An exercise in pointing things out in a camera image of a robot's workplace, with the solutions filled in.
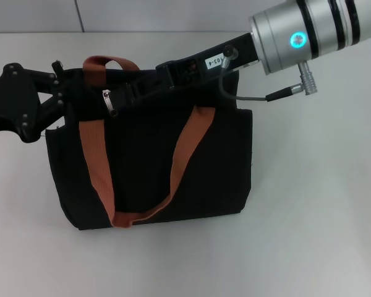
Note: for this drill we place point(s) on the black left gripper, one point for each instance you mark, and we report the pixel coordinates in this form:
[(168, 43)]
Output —
[(12, 102)]

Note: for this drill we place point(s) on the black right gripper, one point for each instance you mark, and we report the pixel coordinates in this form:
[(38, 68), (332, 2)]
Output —
[(204, 63)]

